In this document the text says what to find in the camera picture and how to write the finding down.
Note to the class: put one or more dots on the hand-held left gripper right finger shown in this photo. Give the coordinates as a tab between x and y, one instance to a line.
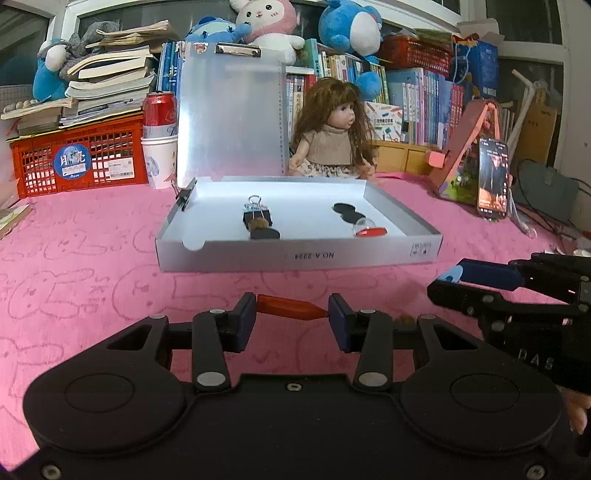
338	323

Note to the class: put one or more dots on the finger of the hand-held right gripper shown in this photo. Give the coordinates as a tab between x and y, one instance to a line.
461	297
489	274

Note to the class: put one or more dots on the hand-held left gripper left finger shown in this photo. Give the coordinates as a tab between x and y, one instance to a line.
245	323

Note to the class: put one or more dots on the white plastic storage case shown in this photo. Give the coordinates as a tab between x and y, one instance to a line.
295	254

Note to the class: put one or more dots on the clear dome with red base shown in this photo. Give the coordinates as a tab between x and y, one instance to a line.
369	230

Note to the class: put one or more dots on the person's right hand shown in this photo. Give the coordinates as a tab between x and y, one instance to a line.
576	410

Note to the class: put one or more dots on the smartphone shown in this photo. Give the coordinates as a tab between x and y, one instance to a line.
493	180

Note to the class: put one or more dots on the small brown fuzzy object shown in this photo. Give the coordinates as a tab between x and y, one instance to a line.
258	225

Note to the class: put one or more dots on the grey bag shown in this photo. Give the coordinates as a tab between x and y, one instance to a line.
549	194

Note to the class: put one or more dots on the blue-labelled black binder clip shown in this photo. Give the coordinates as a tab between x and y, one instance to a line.
256	214

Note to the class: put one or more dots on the pink cardboard stand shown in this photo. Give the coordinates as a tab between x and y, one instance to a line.
455	157

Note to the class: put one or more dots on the wooden drawer unit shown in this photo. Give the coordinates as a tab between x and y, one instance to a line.
415	159

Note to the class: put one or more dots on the plain black binder clip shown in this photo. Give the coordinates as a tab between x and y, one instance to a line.
186	196

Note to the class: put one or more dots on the brown cardboard sheet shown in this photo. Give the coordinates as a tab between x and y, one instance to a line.
538	134

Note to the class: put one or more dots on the pink printed blanket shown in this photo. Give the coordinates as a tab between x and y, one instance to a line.
92	258

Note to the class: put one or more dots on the white folding rod stand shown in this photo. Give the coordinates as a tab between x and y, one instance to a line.
526	101

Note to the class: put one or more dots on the row of upright books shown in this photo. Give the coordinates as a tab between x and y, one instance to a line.
429	106

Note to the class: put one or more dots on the white paper cup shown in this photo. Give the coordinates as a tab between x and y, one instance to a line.
159	161

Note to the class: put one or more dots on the long-haired doll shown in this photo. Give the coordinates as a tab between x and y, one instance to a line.
330	138

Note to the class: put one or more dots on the white pencil-print carton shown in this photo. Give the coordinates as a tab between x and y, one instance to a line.
385	121

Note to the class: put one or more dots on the blue bag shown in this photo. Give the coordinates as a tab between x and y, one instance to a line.
478	64

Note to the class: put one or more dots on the red drink can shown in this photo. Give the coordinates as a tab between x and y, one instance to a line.
159	113

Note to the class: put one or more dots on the plain red basket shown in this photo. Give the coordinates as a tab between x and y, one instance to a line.
415	55

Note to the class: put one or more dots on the flat notebooks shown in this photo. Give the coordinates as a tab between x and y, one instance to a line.
11	221

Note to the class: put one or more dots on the red basket with round sticker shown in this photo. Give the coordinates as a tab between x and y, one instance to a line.
41	157

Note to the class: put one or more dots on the stack of blue workbooks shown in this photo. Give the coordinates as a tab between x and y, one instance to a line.
170	67

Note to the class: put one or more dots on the stack of worn books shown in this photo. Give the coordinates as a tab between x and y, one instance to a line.
111	78

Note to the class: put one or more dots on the large blue plush toy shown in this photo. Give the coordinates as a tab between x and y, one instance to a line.
351	27

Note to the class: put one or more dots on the small blue plush toy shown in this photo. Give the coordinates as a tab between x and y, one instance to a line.
214	31

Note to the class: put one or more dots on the pink bunny plush toy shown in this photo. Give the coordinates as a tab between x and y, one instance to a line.
268	27

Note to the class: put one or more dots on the blue and white plush toy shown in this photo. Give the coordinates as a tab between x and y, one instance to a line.
48	74

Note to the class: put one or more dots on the grey plush toy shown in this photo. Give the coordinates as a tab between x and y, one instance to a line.
90	37

